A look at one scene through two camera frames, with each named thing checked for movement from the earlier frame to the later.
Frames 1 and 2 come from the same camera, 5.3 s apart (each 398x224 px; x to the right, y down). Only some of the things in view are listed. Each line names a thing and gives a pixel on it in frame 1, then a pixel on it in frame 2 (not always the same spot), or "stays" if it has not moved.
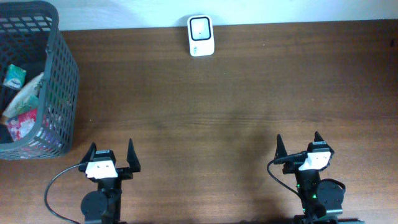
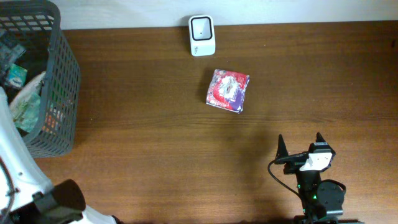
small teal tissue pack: (15, 78) stays
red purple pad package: (21, 124) to (227, 90)
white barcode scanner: (201, 37) stays
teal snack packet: (26, 99) to (26, 114)
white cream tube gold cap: (30, 90) stays
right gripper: (281, 150) stays
